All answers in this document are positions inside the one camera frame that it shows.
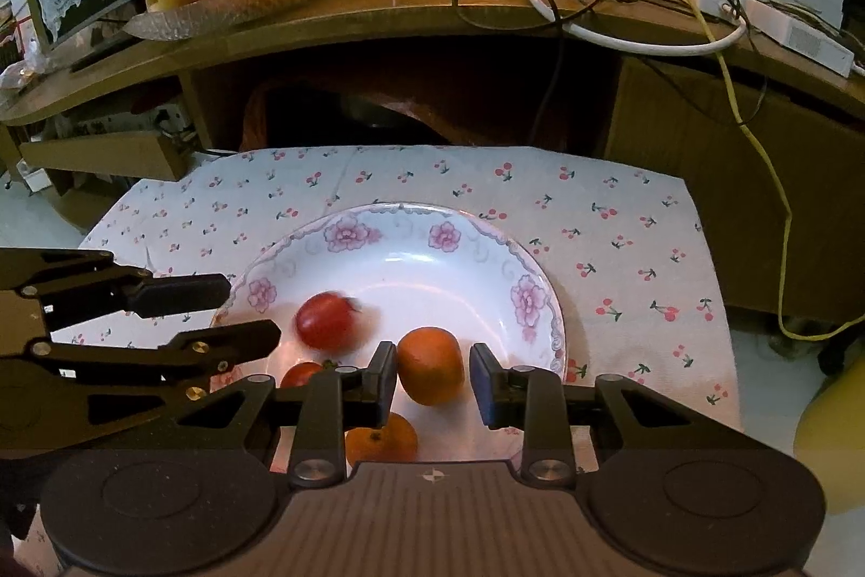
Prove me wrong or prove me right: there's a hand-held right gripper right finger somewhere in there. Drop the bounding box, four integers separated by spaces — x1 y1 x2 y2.
469 342 751 487

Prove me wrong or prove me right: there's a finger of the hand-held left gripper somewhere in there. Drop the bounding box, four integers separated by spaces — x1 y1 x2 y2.
0 319 282 451
0 248 234 336

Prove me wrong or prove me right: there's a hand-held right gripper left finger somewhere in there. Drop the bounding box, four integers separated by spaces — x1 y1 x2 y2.
169 340 400 487

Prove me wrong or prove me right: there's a round orange tangerine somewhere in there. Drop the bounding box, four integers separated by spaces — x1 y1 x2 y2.
395 326 467 408

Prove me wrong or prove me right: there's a large red tomato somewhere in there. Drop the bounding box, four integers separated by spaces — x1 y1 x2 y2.
295 291 364 350

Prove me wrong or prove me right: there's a white floral plate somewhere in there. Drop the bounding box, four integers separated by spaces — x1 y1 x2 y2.
209 202 569 465

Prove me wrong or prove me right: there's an orange tangerine with stem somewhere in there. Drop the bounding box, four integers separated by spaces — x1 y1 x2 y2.
344 412 419 465

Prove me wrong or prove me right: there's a small red tomato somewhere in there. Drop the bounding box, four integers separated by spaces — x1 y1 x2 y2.
278 361 327 390

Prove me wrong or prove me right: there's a wooden drawer box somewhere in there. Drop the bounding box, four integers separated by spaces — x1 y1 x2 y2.
18 129 191 184

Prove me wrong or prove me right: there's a cherry print cloth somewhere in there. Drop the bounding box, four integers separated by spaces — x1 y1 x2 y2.
77 144 746 475

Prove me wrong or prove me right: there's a clear plastic packet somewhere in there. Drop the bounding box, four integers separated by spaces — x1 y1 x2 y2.
0 35 56 92

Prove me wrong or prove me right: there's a yellow round object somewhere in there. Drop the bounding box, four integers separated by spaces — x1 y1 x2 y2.
793 373 865 516

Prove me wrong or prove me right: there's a wooden desk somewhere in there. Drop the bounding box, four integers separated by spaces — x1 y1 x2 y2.
0 0 865 324

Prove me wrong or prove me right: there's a white power strip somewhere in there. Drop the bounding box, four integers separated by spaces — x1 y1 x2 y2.
674 0 856 78

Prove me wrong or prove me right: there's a white wall socket strip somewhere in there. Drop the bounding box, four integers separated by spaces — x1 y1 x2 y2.
66 102 198 137

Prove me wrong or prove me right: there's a black cable tangle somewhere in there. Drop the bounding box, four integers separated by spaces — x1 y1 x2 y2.
451 0 704 147

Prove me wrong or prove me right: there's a yellow cable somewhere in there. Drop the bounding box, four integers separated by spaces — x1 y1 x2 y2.
404 0 865 343

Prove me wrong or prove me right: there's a thick white cable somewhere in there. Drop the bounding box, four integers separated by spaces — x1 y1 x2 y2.
516 0 749 57

